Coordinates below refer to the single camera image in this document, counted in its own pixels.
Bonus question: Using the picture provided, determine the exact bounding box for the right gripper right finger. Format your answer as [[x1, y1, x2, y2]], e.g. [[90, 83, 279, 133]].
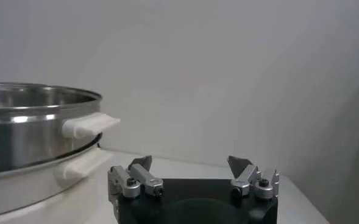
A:
[[227, 155, 280, 200]]

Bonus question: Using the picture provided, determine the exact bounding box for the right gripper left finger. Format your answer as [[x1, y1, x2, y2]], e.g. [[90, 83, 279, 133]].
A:
[[107, 155, 165, 211]]

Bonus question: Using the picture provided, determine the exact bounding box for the stainless steel steamer basket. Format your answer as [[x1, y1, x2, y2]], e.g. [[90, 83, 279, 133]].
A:
[[0, 80, 121, 176]]

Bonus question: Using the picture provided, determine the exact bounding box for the white electric cooker base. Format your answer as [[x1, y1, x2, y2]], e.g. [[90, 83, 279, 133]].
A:
[[0, 142, 115, 219]]

